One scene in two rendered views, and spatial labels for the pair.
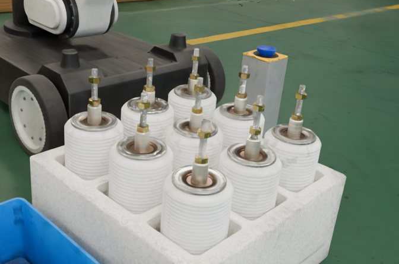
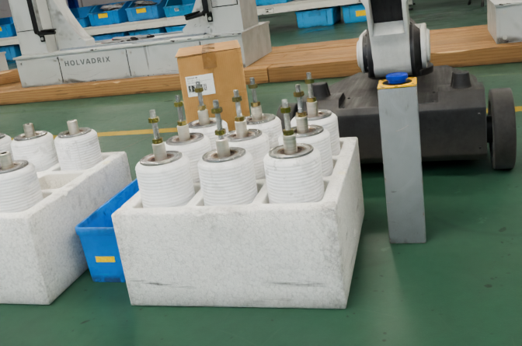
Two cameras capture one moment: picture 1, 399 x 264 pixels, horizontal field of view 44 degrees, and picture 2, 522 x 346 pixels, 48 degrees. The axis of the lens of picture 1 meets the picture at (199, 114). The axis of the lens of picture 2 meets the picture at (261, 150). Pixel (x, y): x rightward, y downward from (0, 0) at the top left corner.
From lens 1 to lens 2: 106 cm
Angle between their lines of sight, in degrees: 62
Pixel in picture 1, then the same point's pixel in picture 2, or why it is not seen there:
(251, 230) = (181, 209)
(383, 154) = not seen: outside the picture
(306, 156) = (274, 169)
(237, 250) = (152, 214)
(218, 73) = (501, 121)
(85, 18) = (378, 57)
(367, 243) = (409, 323)
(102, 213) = not seen: hidden behind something
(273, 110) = (405, 148)
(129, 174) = not seen: hidden behind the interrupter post
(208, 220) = (143, 184)
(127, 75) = (364, 109)
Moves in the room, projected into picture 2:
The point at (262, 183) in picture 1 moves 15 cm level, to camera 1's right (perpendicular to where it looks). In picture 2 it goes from (205, 175) to (242, 199)
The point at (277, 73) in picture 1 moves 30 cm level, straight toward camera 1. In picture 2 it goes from (398, 103) to (241, 137)
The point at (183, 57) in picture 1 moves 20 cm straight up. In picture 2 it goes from (449, 97) to (445, 12)
